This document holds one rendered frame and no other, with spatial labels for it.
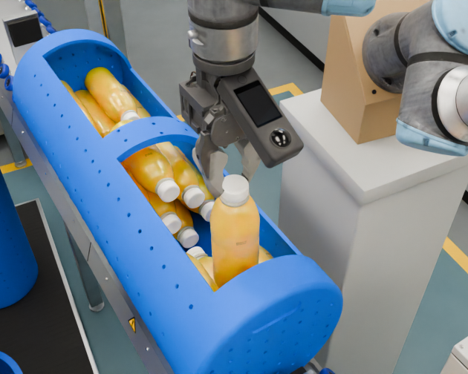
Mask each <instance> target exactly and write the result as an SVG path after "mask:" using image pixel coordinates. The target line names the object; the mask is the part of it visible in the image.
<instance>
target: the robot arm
mask: <svg viewBox="0 0 468 374"><path fill-rule="evenodd" d="M187 4H188V14H189V31H188V32H187V37H188V39H189V47H190V48H191V49H192V61H193V63H194V65H195V69H196V72H195V71H193V72H191V75H190V79H189V80H186V81H184V82H180V83H179V91H180V100H181V116H182V117H183V119H184V120H185V121H186V122H187V123H188V124H189V126H190V127H191V128H192V129H193V130H194V131H195V133H196V134H201V135H200V136H199V138H198V139H197V141H196V143H195V148H193V150H192V157H193V160H194V161H195V164H196V165H197V167H198V168H199V170H200V172H201V174H202V177H203V179H204V183H205V185H206V187H207V189H208V191H209V192H210V193H211V195H212V196H213V197H214V198H216V199H217V198H219V197H220V196H221V195H222V194H223V192H224V189H223V188H222V184H223V181H224V175H223V170H224V166H225V165H226V164H227V159H228V155H227V154H226V153H225V152H224V151H223V150H222V148H219V146H220V147H223V148H227V146H228V145H229V144H232V143H234V145H235V147H236V148H237V149H238V151H239V153H240V154H241V156H242V160H241V163H242V165H243V171H242V173H241V175H242V177H244V178H245V179H246V180H247V181H248V183H250V181H251V180H252V178H253V175H254V174H255V172H256V170H257V168H258V166H259V163H260V162H261V160H262V162H263V163H264V165H265V166H266V167H267V168H272V167H274V166H276V165H279V164H281V163H283V162H285V161H287V160H289V159H291V158H293V157H295V156H297V155H298V154H299V152H300V151H301V150H302V149H303V148H304V143H303V141H302V140H301V139H300V137H299V135H298V134H297V133H296V131H295V130H294V128H293V126H292V125H291V124H290V122H289V121H288V119H287V117H286V116H285V115H284V113H283V112H282V110H281V108H280V107H279V106H278V104H277V103H276V101H275V99H274V98H273V97H272V95H271V94H270V92H269V90H268V89H267V87H266V86H265V84H264V83H263V81H262V80H261V78H260V77H259V75H258V74H257V73H256V71H255V69H254V68H253V67H252V66H253V64H254V62H255V53H256V48H257V46H258V30H259V7H271V8H277V9H283V10H295V11H301V12H307V13H318V14H322V15H323V16H330V15H337V16H356V17H363V16H367V15H368V14H369V13H371V12H372V10H373V9H374V7H375V4H376V0H187ZM362 58H363V64H364V67H365V70H366V72H367V74H368V75H369V77H370V78H371V80H372V81H373V82H374V83H375V84H376V85H377V86H379V87H380V88H382V89H383V90H385V91H388V92H390V93H394V94H402V97H401V102H400V110H399V114H398V117H397V119H396V121H397V129H396V138H397V140H398V141H399V142H400V143H402V144H403V145H406V146H408V147H411V148H416V149H419V150H422V151H428V152H432V153H436V154H443V155H449V156H454V157H464V156H466V155H467V154H468V0H430V1H428V2H427V3H425V4H423V5H421V6H420V7H418V8H416V9H415V10H413V11H411V12H397V13H391V14H388V15H386V16H384V17H382V18H381V19H379V20H377V21H376V22H375V23H373V25H372V26H370V28H369V29H368V31H367V32H366V34H365V37H364V40H363V45H362ZM193 73H195V75H193ZM193 82H197V83H195V84H193ZM190 83H191V84H190ZM187 85H188V86H187ZM183 98H184V103H183ZM184 106H185V110H184Z"/></svg>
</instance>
